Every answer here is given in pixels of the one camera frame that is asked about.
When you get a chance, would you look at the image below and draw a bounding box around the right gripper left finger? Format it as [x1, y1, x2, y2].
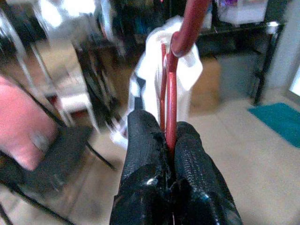
[111, 109, 174, 225]

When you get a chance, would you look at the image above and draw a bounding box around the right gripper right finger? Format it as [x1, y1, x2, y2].
[174, 121, 243, 225]

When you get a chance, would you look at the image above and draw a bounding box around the red clothes hanger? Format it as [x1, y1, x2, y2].
[159, 0, 211, 162]

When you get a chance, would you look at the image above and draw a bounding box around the white shirt black lettering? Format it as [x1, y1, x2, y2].
[110, 16, 204, 150]

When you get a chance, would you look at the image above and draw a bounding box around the black chair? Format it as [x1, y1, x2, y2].
[0, 124, 117, 225]

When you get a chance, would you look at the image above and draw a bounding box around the brown cardboard box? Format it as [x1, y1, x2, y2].
[188, 57, 222, 113]

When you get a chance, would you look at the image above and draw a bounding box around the teal floor mat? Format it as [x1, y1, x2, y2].
[247, 102, 300, 149]

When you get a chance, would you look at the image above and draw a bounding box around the pink cushion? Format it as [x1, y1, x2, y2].
[0, 76, 59, 171]

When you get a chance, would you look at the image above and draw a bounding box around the white box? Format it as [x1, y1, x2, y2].
[219, 0, 268, 25]

